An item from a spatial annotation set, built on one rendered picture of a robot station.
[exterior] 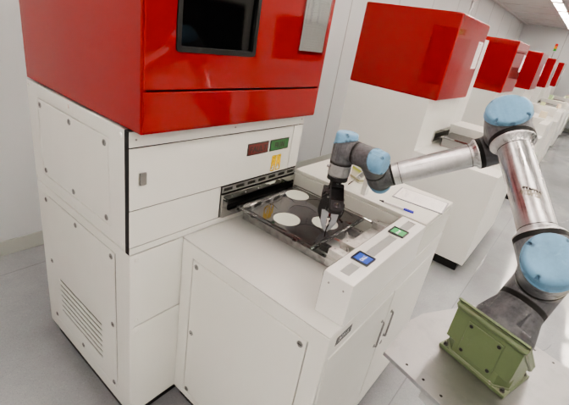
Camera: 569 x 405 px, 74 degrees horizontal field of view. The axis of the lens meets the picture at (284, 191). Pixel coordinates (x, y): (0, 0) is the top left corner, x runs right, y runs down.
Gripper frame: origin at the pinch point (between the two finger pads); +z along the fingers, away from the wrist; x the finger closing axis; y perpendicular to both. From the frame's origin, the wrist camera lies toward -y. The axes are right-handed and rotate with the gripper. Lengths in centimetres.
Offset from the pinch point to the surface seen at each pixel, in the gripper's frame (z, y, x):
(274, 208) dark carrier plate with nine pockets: 1.4, 11.5, 19.6
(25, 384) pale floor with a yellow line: 91, -13, 111
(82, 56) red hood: -46, -9, 81
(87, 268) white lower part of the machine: 30, -7, 84
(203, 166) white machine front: -15.9, -1.3, 45.4
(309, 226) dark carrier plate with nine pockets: 1.4, 2.1, 5.8
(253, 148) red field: -19.0, 18.0, 31.6
